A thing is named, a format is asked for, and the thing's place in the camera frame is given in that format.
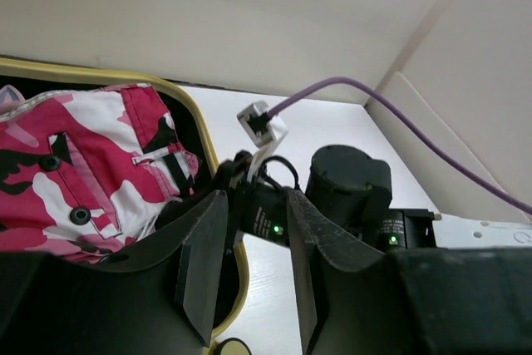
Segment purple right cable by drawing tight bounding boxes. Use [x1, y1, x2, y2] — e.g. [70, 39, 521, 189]
[268, 76, 532, 217]

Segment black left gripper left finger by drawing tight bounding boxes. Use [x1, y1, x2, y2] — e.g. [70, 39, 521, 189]
[1, 191, 228, 354]

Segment blue pink cat headphones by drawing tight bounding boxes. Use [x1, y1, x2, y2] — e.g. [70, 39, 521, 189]
[0, 85, 25, 114]

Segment yellow suitcase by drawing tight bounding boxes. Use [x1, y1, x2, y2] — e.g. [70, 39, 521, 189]
[1, 57, 249, 354]

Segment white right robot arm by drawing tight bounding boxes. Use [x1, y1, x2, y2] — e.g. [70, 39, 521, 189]
[214, 145, 531, 253]

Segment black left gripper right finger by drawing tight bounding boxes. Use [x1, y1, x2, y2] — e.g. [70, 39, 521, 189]
[287, 191, 531, 354]

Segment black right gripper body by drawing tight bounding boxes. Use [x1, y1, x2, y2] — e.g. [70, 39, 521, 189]
[214, 150, 394, 256]

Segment pink camouflage shorts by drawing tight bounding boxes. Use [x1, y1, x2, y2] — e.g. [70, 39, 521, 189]
[1, 83, 200, 263]

